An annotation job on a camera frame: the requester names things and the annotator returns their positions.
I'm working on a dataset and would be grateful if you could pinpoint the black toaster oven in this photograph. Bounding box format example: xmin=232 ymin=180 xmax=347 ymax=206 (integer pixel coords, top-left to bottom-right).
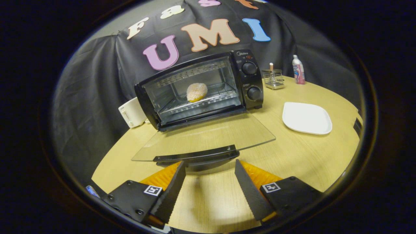
xmin=132 ymin=49 xmax=276 ymax=172

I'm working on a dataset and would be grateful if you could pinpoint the white and pink bottle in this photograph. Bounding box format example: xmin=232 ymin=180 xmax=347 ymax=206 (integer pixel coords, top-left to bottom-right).
xmin=292 ymin=55 xmax=306 ymax=85

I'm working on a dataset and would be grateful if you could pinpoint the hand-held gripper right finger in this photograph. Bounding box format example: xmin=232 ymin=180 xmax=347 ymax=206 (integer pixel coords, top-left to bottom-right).
xmin=235 ymin=159 xmax=325 ymax=222

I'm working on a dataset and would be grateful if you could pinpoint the metal wire basket holder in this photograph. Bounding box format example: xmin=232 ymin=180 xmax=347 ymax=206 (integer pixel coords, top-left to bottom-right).
xmin=262 ymin=69 xmax=285 ymax=90

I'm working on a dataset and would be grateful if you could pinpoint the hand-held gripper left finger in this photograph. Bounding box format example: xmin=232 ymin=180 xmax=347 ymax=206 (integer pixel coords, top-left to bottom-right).
xmin=102 ymin=161 xmax=186 ymax=228

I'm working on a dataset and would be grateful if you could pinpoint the white plate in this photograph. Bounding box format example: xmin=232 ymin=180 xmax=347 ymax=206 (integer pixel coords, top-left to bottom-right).
xmin=282 ymin=102 xmax=333 ymax=135

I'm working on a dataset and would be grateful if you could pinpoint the white pop-up toaster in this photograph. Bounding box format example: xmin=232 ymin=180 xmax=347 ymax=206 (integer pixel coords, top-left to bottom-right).
xmin=118 ymin=97 xmax=147 ymax=128

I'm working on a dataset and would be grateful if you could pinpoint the sugar-coated cream bun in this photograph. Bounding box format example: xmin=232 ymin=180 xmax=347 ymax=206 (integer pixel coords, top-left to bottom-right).
xmin=187 ymin=83 xmax=208 ymax=103

